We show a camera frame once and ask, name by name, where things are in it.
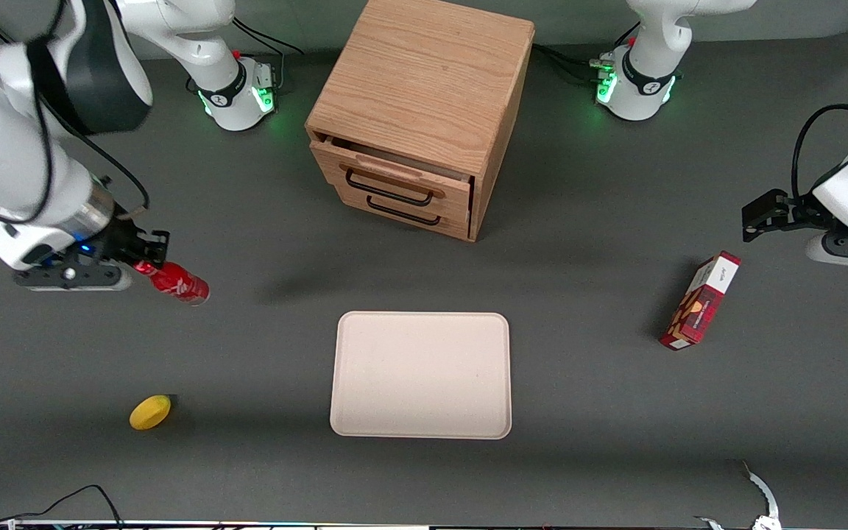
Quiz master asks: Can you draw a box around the yellow toy lemon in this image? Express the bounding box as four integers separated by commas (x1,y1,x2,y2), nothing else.
129,395,173,431

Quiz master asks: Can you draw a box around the long black drawer handle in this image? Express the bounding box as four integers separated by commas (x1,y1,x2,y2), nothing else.
345,169,436,208

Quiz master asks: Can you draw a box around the red coke bottle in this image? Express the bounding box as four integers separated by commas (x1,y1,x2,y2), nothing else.
133,259,211,307

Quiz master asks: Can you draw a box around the black right base cable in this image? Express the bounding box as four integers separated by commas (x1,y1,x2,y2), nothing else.
231,15,305,96

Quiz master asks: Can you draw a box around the thin black table cable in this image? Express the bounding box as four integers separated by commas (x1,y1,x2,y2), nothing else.
0,484,127,530

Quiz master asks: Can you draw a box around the white curved plastic strip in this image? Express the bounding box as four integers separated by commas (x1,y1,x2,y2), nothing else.
695,460,782,530

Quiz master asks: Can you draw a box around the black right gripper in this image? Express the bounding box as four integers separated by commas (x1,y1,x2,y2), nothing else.
93,219,172,275

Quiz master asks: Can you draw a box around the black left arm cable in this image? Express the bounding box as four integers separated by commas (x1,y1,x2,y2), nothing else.
792,63,848,201

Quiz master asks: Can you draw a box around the wooden drawer cabinet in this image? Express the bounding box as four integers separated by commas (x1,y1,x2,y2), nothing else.
305,0,536,243

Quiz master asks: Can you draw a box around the red snack box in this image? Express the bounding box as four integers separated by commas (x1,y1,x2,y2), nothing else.
658,250,742,352

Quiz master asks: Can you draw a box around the beige rectangular tray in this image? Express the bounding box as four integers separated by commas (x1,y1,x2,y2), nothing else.
329,311,513,440

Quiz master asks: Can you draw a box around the plain wooden drawer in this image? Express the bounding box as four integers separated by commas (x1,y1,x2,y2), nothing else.
334,184,471,241

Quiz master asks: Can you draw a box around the black base cable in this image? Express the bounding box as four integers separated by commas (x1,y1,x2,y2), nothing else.
231,15,305,96
532,29,642,85

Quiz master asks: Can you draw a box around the wooden drawer with notch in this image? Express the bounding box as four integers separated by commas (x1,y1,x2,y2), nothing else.
310,135,475,223

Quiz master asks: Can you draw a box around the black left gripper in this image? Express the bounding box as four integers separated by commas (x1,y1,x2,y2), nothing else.
742,189,837,244

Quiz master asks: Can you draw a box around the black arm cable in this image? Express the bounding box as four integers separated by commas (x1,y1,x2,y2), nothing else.
26,0,151,222
792,63,848,201

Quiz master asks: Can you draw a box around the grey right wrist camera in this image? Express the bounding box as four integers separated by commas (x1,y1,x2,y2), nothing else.
14,264,133,292

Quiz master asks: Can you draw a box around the black left base cable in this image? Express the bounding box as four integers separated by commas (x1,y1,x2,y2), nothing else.
532,29,642,85

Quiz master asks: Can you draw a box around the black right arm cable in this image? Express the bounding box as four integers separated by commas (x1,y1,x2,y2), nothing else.
26,0,151,222

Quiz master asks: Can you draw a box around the short black drawer handle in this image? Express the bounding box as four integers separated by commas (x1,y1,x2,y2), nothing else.
367,196,442,227

